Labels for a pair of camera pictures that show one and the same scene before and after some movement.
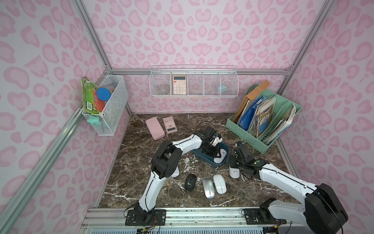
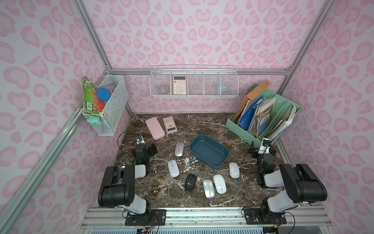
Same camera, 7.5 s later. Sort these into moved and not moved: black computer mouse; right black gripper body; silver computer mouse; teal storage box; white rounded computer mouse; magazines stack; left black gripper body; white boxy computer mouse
Moved: white boxy computer mouse; right black gripper body; left black gripper body
Not moved: silver computer mouse; black computer mouse; magazines stack; white rounded computer mouse; teal storage box
